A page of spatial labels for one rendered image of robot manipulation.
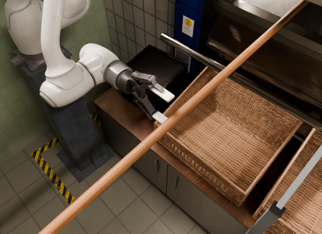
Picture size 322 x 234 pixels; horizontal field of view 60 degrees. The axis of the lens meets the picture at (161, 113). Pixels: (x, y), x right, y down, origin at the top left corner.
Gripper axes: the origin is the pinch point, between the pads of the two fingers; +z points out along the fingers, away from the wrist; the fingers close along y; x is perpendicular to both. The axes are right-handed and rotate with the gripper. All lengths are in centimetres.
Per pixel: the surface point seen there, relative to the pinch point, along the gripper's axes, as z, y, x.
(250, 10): -12, 1, -67
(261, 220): 41, 35, -6
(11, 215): -77, 119, 67
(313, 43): 18, 2, -66
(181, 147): -4, 48, -16
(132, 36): -90, 54, -64
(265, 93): 18.2, 1.6, -29.0
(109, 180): 4.6, -0.9, 28.0
